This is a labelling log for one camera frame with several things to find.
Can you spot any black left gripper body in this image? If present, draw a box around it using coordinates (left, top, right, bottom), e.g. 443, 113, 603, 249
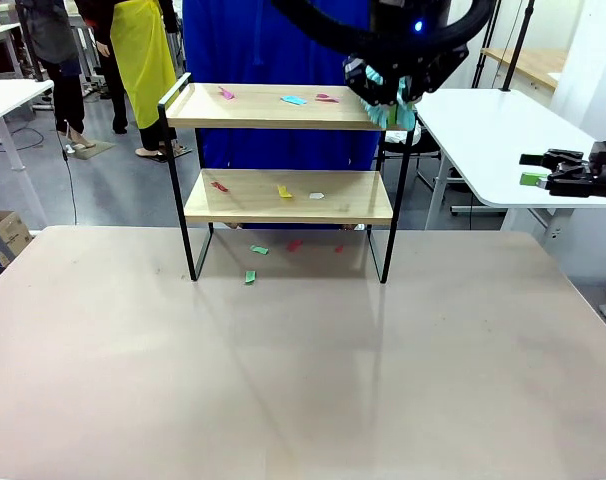
368, 0, 454, 69

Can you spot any teal microfibre duster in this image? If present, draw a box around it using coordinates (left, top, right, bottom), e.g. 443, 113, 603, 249
358, 67, 418, 132

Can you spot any black tripod stand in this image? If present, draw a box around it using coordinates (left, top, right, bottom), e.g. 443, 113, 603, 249
471, 0, 538, 92

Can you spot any white rounded side table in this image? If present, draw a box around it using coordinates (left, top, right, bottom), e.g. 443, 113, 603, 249
415, 87, 606, 232

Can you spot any black office chair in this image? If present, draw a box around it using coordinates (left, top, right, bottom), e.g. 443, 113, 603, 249
380, 119, 474, 217

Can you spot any wooden top desk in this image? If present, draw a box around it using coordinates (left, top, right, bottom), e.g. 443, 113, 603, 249
480, 47, 570, 92

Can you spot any person in yellow apron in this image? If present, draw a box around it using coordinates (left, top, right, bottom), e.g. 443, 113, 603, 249
75, 0, 189, 164

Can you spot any grey floor mat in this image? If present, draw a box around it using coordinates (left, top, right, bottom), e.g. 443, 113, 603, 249
68, 139, 117, 161

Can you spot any person in dark clothes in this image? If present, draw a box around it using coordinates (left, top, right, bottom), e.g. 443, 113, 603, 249
15, 0, 100, 151

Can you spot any white table with grey leg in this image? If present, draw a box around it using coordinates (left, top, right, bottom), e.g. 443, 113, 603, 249
0, 78, 55, 227

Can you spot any cardboard box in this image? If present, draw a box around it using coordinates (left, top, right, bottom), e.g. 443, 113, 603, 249
0, 209, 35, 269

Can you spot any two-tier wooden black-frame shelf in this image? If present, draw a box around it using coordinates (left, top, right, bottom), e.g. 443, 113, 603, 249
156, 71, 418, 285

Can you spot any thin black floor cable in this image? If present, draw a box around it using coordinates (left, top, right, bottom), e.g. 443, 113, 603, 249
55, 117, 80, 227

